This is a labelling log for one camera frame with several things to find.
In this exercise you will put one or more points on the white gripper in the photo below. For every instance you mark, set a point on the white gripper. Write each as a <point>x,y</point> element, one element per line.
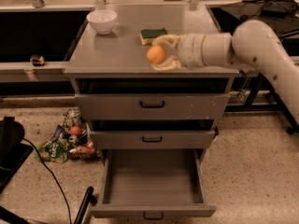
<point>190,50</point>

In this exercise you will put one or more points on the orange fruit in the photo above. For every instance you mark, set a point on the orange fruit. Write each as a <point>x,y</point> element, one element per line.
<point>156,54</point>

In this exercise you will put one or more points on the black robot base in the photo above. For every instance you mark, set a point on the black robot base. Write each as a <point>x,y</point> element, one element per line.
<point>13,153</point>

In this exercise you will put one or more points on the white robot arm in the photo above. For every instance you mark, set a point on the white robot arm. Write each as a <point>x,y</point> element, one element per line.
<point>252,43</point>

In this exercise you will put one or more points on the grey drawer cabinet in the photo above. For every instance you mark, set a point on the grey drawer cabinet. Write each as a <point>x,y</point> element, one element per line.
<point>117,64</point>

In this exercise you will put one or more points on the grey middle drawer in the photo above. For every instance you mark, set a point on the grey middle drawer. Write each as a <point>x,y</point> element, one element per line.
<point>152,139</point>

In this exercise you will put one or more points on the grey top drawer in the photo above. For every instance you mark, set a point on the grey top drawer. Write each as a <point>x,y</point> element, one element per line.
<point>151,107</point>

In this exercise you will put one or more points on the grey open bottom drawer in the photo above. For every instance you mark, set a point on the grey open bottom drawer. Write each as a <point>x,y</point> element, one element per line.
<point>153,184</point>

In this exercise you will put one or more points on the black bar near drawer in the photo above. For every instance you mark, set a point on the black bar near drawer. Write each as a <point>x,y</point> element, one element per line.
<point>87,199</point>

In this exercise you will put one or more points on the green yellow sponge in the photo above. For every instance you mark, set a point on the green yellow sponge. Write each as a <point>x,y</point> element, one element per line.
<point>148,35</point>

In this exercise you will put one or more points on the white bowl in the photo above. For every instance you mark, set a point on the white bowl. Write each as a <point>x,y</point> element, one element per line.
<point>102,21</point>

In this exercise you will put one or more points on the black power adapter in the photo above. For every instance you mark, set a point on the black power adapter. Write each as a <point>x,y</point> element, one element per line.
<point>274,9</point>

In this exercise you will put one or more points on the black tray stand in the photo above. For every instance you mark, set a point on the black tray stand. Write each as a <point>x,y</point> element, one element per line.
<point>228,17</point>

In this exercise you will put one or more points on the red apple on floor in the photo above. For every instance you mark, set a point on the red apple on floor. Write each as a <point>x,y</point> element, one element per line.
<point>75,130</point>

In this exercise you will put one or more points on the small metal can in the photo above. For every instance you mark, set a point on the small metal can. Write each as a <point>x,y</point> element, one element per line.
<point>73,139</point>

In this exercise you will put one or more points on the red snack packet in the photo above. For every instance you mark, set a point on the red snack packet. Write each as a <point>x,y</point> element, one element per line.
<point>82,150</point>

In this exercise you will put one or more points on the small yellow black toy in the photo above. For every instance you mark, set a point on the small yellow black toy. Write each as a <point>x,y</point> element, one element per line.
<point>37,60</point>

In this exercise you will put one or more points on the green snack bag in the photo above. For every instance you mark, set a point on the green snack bag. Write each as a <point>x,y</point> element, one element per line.
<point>53,151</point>

